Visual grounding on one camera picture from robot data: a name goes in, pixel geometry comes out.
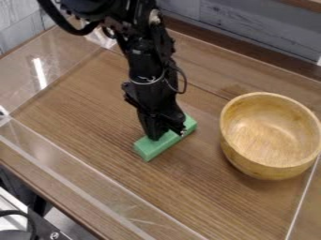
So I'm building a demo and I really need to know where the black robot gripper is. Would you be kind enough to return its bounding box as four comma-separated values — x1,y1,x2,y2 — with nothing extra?
121,78,185,141

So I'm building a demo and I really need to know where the green rectangular block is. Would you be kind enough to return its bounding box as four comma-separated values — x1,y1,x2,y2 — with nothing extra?
132,115,198,162

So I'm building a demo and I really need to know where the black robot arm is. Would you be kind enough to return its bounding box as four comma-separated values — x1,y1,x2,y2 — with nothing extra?
61,0,185,141

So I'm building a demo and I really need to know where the brown wooden bowl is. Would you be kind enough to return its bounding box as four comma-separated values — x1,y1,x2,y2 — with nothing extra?
219,92,321,181

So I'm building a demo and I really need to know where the clear acrylic tray wall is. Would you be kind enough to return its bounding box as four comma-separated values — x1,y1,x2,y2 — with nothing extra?
0,21,321,240

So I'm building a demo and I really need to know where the clear acrylic corner bracket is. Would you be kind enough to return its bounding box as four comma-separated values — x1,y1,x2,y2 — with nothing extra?
84,26,116,50

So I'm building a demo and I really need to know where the black cable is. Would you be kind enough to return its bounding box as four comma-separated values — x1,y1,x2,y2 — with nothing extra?
0,209,38,240

